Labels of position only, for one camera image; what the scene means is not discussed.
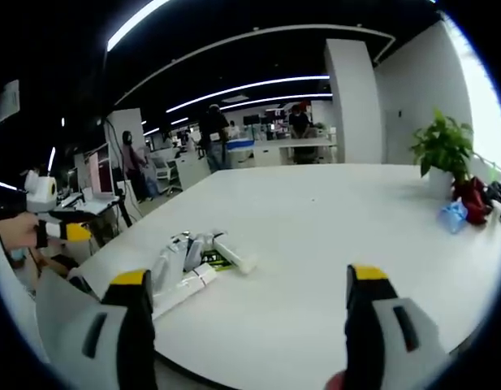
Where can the dark cloth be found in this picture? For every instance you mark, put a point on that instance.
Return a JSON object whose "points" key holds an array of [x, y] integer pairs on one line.
{"points": [[497, 191]]}

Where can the blue white box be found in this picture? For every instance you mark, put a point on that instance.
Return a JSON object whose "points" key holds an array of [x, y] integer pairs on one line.
{"points": [[240, 145]]}

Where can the hanging ceiling sign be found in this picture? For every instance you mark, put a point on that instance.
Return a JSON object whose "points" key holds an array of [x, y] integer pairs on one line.
{"points": [[6, 101]]}

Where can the blue plastic bag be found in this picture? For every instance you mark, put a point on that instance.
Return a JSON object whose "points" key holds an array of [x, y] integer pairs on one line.
{"points": [[454, 215]]}

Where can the green black skincare packet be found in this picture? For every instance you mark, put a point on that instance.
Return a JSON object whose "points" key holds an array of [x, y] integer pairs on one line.
{"points": [[214, 260]]}

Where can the long ceiling light strip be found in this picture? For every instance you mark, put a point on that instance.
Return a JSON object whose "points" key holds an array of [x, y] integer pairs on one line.
{"points": [[250, 87]]}

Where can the red cloth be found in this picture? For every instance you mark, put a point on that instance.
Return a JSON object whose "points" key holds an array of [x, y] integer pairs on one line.
{"points": [[473, 199]]}

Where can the white skincare tube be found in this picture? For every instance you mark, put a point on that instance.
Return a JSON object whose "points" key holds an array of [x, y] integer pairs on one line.
{"points": [[236, 258]]}

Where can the black tripod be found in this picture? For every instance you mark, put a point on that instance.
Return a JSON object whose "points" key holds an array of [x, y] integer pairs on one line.
{"points": [[122, 203]]}

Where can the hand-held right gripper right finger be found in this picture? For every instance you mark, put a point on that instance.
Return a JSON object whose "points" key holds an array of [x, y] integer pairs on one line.
{"points": [[390, 333]]}

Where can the green potted plant white pot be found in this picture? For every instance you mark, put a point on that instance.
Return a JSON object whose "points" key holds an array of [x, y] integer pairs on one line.
{"points": [[443, 150]]}

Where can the person's right hand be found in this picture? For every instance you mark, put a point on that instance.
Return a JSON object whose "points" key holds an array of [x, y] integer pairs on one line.
{"points": [[338, 382]]}

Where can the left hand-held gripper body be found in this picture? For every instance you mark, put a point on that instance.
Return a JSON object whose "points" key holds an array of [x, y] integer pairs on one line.
{"points": [[39, 195]]}

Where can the clear plastic skincare pouch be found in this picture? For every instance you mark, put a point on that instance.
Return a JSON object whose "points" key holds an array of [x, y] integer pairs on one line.
{"points": [[168, 264]]}

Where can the long white skincare box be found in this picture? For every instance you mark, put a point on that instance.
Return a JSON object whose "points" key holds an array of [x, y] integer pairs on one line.
{"points": [[185, 288]]}

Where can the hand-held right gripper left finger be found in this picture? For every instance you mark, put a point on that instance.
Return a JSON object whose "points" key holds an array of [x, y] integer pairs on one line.
{"points": [[112, 337]]}

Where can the white side desk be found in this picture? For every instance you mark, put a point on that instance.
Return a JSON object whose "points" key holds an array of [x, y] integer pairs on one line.
{"points": [[87, 205]]}

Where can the white office chair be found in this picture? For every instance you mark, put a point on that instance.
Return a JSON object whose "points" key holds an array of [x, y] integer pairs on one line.
{"points": [[165, 170]]}

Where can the clear skincare bottle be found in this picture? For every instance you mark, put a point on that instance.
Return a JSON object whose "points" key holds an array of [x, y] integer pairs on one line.
{"points": [[195, 252]]}

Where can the person's left hand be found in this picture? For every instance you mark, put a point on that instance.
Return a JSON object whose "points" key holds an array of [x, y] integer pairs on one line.
{"points": [[18, 231]]}

